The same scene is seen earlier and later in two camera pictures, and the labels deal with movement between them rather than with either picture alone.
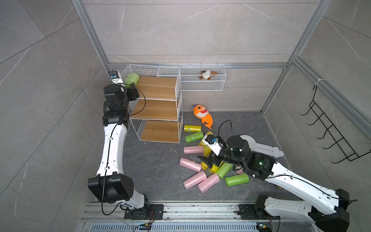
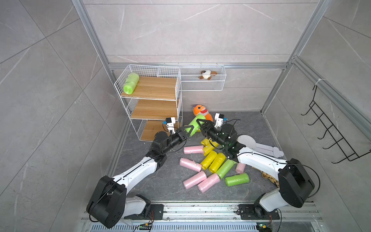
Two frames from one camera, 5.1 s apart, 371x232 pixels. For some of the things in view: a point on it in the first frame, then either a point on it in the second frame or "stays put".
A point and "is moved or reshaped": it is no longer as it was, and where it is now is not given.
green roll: [236, 179] stays put
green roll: [132, 78] stays put
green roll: [223, 169] stays put
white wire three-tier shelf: [156, 115] stays put
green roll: [194, 137] is moved or reshaped
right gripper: [206, 160] -> [205, 131]
